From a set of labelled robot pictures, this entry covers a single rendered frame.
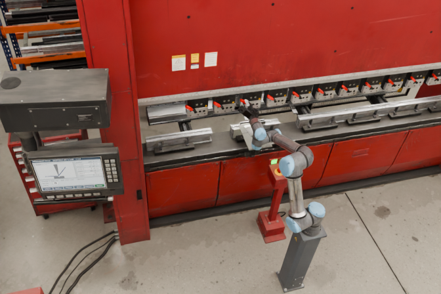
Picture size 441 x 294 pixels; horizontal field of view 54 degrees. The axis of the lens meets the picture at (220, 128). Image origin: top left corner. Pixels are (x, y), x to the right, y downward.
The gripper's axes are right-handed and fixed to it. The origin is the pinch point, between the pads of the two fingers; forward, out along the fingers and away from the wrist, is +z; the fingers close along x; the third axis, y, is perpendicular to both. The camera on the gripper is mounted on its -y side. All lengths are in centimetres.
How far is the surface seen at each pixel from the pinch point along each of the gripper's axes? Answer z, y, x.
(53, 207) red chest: 19, -55, -178
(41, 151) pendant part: -53, -122, -53
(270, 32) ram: 3, -22, 51
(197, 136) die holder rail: 4.4, -5.3, -46.3
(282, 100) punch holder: 3.8, 30.1, 13.9
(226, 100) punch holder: 2.8, -10.1, -6.4
